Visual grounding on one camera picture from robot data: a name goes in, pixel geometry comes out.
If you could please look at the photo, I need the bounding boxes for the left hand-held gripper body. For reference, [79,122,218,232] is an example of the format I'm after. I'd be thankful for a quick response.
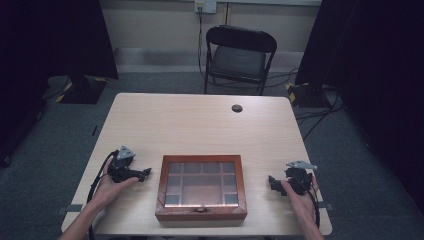
[106,144,140,184]

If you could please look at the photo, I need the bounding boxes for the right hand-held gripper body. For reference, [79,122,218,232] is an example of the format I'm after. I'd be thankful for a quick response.
[284,160,319,197]

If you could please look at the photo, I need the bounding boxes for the person's left hand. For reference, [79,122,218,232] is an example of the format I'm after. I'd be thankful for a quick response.
[90,159,140,212]

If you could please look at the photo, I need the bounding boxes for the person's right hand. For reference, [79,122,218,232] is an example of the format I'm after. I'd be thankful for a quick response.
[280,175,322,231]

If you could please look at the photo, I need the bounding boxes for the wooden box with glass lid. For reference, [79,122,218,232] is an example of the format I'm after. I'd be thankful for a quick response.
[154,154,249,223]

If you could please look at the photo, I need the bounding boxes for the black stand base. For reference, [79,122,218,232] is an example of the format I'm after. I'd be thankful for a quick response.
[55,75,109,105]
[284,81,332,109]

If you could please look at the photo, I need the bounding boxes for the black folding chair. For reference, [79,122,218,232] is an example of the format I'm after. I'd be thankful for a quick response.
[203,24,279,97]

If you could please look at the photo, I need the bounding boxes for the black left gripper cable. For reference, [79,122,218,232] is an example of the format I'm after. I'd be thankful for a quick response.
[85,150,120,240]

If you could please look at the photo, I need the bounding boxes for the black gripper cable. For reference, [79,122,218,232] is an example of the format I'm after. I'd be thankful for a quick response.
[85,150,120,240]
[307,182,322,231]

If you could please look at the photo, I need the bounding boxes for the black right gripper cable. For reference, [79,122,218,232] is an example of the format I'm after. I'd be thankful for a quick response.
[307,182,322,231]

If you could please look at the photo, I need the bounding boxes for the grey table bracket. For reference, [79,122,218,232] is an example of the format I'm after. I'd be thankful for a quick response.
[317,200,335,212]
[55,203,83,215]

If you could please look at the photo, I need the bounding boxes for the black floor cables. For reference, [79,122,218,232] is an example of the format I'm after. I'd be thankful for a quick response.
[266,66,345,142]

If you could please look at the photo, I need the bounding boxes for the black power cable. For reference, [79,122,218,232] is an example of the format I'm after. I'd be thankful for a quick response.
[197,7,214,83]

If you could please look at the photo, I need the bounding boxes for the white wall socket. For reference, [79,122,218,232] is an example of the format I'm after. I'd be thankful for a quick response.
[194,0,218,15]

